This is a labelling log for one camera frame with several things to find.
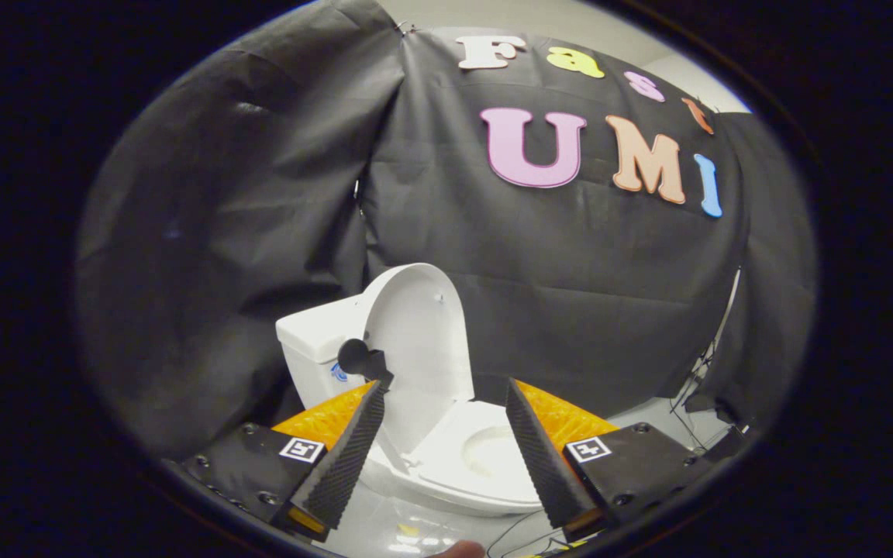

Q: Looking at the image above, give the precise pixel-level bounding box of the black box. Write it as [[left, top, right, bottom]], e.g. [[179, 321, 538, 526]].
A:
[[714, 422, 753, 460]]

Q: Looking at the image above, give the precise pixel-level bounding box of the white ceramic toilet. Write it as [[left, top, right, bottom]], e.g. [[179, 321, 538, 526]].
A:
[[276, 298, 564, 518]]

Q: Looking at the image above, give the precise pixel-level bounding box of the tangle of thin cables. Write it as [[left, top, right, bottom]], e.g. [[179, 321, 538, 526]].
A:
[[485, 508, 595, 557]]

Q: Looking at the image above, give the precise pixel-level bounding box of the white ceramic tank cover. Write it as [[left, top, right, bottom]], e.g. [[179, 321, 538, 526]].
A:
[[276, 298, 370, 363]]

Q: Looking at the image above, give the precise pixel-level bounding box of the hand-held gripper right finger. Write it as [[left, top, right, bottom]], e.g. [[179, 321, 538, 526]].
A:
[[505, 377, 719, 543]]

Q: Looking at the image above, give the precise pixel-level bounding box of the white toilet lid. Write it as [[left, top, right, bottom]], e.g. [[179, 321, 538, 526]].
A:
[[336, 262, 476, 466]]

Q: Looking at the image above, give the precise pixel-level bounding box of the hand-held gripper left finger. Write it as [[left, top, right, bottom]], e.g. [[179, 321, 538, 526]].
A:
[[181, 377, 390, 543]]

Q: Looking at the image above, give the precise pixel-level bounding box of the white toilet seat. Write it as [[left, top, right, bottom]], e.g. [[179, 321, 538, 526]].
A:
[[408, 399, 544, 505]]

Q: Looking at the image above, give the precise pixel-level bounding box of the black backdrop cloth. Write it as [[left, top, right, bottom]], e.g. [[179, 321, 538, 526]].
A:
[[78, 0, 818, 458]]

